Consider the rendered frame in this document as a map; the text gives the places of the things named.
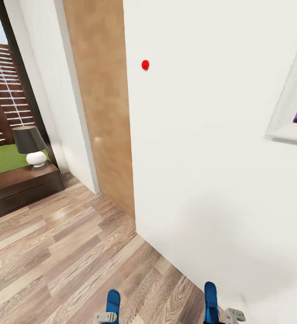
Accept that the sandal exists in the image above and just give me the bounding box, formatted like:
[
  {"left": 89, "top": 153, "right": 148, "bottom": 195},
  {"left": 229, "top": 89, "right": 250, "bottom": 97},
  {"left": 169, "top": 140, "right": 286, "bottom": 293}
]
[
  {"left": 204, "top": 281, "right": 220, "bottom": 324},
  {"left": 101, "top": 289, "right": 120, "bottom": 324}
]

